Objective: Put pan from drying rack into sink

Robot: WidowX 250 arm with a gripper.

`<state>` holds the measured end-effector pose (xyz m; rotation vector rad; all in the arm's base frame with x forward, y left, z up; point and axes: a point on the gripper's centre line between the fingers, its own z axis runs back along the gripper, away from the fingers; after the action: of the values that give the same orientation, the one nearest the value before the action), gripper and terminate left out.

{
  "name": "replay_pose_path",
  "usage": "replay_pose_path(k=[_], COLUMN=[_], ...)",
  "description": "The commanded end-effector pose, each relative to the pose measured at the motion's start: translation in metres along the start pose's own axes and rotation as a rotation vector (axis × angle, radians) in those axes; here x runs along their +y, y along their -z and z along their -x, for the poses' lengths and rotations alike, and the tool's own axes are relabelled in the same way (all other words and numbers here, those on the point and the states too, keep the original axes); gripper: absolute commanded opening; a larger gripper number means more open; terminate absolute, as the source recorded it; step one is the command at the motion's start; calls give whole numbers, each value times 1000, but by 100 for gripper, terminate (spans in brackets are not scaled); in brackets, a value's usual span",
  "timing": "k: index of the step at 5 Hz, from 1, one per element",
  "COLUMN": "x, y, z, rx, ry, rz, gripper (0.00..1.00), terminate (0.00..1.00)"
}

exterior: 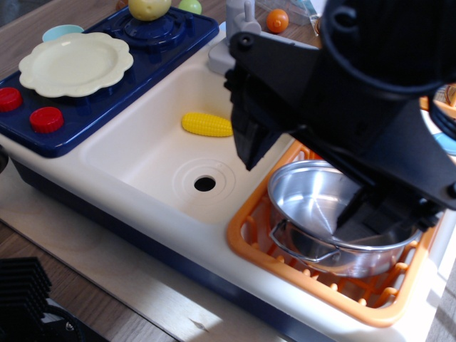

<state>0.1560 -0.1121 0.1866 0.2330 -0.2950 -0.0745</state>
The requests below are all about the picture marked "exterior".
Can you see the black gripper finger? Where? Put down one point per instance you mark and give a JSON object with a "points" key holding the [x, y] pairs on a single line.
{"points": [[255, 131], [385, 216]]}

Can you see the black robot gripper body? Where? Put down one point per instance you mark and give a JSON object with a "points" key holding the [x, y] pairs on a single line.
{"points": [[362, 122]]}

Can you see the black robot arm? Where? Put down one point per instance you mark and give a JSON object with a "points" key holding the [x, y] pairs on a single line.
{"points": [[411, 39]]}

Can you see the stainless steel pan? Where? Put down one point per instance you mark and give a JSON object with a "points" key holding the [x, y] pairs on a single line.
{"points": [[307, 198]]}

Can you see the orange drying rack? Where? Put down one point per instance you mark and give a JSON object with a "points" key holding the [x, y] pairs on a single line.
{"points": [[377, 301]]}

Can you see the white toy sink unit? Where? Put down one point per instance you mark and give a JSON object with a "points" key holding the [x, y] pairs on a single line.
{"points": [[173, 194]]}

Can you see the black ribbed heat sink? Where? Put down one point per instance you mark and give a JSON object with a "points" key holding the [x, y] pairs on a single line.
{"points": [[24, 291]]}

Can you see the yellow toy corn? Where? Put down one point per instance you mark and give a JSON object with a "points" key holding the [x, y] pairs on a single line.
{"points": [[206, 124]]}

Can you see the grey toy faucet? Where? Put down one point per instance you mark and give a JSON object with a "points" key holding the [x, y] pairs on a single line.
{"points": [[240, 17]]}

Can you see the orange toy fruit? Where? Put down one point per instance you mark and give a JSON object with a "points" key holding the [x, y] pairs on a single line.
{"points": [[277, 21]]}

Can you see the green toy fruit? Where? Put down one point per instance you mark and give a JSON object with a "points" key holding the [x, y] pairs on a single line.
{"points": [[193, 6]]}

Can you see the yellow toy potato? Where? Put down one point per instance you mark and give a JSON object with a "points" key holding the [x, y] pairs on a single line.
{"points": [[148, 10]]}

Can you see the cream scalloped plate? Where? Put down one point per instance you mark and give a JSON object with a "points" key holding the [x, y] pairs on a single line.
{"points": [[75, 65]]}

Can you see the red stove knob right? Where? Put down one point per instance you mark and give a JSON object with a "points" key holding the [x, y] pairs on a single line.
{"points": [[46, 120]]}

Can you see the red stove knob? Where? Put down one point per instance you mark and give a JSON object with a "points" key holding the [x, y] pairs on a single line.
{"points": [[46, 120], [10, 99]]}

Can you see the navy blue toy stove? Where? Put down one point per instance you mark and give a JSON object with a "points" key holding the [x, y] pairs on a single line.
{"points": [[158, 48]]}

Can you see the light blue bowl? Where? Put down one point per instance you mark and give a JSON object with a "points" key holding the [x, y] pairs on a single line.
{"points": [[61, 30]]}

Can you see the red stove knob left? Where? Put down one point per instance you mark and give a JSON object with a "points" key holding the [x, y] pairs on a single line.
{"points": [[10, 99]]}

